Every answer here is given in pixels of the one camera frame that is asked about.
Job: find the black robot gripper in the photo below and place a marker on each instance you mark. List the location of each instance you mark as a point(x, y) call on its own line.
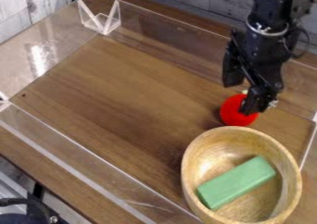
point(255, 57)

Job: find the red plush strawberry toy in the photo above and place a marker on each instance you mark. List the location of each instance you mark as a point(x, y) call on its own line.
point(229, 112)

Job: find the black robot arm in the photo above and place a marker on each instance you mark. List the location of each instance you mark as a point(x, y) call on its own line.
point(276, 16)

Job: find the wooden bowl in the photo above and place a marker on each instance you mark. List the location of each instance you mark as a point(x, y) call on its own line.
point(217, 151)

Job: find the green rectangular block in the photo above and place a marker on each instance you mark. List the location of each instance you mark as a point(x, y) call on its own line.
point(235, 183)

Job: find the clear acrylic corner bracket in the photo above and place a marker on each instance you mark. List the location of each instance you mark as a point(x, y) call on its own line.
point(104, 23)

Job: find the clear acrylic barrier wall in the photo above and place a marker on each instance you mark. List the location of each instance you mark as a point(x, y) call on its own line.
point(104, 109)

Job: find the black metal clamp bracket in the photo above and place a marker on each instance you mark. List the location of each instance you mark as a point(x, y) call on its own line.
point(42, 213)

